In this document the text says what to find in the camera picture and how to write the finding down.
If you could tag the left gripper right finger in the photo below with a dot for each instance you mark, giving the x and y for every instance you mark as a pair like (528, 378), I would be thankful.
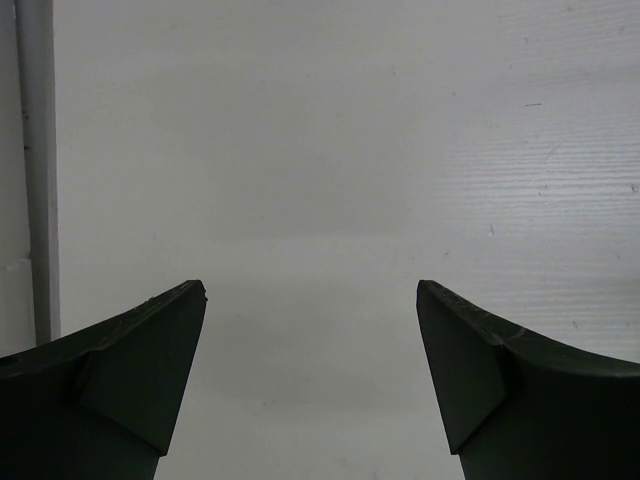
(518, 405)

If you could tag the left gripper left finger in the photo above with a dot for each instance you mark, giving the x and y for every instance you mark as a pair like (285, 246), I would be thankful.
(103, 402)

